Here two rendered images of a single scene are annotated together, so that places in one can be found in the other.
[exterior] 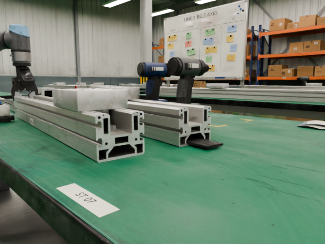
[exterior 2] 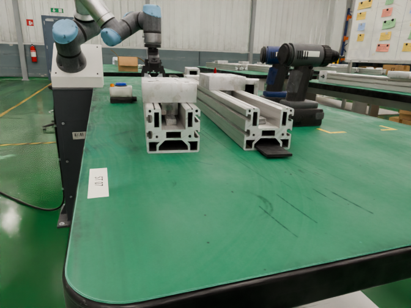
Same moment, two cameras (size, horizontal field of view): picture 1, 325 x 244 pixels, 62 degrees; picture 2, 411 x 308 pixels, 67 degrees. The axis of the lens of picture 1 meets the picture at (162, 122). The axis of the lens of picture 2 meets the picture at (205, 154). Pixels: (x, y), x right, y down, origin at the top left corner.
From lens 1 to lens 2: 22 cm
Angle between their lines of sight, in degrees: 26
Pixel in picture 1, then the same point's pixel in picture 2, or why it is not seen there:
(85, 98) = (150, 90)
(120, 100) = (188, 95)
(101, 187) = (120, 175)
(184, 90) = (296, 84)
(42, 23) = not seen: outside the picture
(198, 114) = (277, 116)
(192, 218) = (150, 217)
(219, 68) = not seen: outside the picture
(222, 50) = not seen: outside the picture
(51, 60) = (224, 33)
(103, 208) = (98, 192)
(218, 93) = (403, 85)
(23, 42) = (153, 23)
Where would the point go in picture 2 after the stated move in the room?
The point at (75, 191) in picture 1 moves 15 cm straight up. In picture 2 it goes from (98, 175) to (90, 73)
